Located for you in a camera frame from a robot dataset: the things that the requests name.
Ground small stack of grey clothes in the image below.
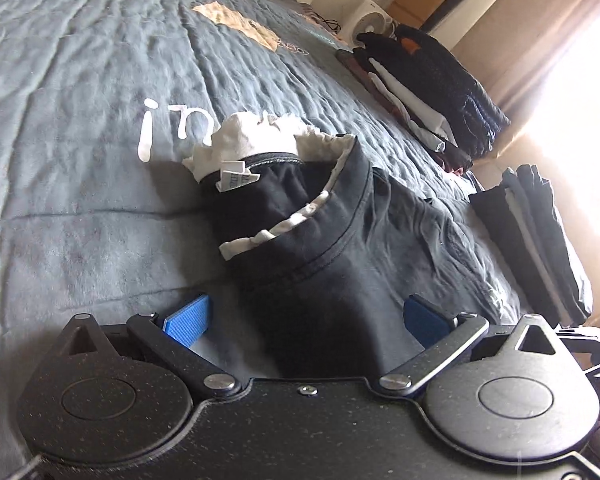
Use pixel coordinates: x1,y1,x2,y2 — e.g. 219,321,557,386
469,164,595,327

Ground beige curtain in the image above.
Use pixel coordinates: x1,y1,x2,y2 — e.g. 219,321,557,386
450,0,600,116

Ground black printed t-shirt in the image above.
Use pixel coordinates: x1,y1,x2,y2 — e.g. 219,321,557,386
181,111,528,381

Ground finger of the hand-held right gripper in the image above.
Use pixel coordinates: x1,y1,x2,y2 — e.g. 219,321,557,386
555,326,600,347

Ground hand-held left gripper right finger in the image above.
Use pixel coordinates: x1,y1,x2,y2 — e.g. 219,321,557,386
375,294,563,401

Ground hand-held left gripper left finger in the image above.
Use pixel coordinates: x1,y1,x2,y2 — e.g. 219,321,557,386
55,294,242,401

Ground grey-blue printed quilt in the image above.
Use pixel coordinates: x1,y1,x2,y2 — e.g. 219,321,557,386
0,0,531,441

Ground tall stack of dark clothes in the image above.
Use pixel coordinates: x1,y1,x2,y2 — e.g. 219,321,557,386
336,24,512,177

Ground white box fan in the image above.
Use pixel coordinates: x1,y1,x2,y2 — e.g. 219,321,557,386
341,0,397,47

